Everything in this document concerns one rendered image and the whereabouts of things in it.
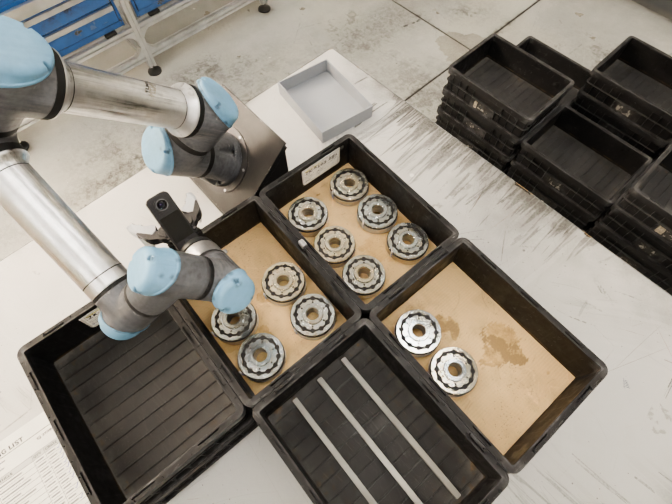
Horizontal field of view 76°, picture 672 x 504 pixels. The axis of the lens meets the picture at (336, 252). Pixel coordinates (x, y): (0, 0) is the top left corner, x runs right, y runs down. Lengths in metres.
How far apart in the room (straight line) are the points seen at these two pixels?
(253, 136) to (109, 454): 0.81
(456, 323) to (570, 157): 1.18
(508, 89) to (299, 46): 1.39
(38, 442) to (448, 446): 0.94
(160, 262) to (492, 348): 0.73
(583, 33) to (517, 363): 2.62
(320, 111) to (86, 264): 0.97
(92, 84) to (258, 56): 2.07
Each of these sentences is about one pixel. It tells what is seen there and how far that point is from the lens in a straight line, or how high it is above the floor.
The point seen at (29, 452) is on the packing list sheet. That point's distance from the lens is 1.31.
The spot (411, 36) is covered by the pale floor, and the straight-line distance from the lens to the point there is 3.02.
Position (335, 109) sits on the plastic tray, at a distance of 1.54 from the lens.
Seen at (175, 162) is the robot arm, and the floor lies 0.98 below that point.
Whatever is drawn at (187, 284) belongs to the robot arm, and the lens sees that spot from 0.71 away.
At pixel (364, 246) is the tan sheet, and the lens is 1.09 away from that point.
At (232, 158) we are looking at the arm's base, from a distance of 1.20.
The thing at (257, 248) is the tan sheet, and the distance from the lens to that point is 1.11.
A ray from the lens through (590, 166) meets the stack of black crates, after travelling 2.07.
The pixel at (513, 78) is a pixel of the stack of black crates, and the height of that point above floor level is 0.49.
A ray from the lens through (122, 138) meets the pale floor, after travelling 2.66.
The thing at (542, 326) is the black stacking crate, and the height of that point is 0.89.
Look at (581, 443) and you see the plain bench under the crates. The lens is 1.24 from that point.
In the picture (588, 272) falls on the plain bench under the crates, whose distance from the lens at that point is 1.39.
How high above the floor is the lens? 1.80
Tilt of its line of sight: 64 degrees down
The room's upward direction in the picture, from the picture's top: straight up
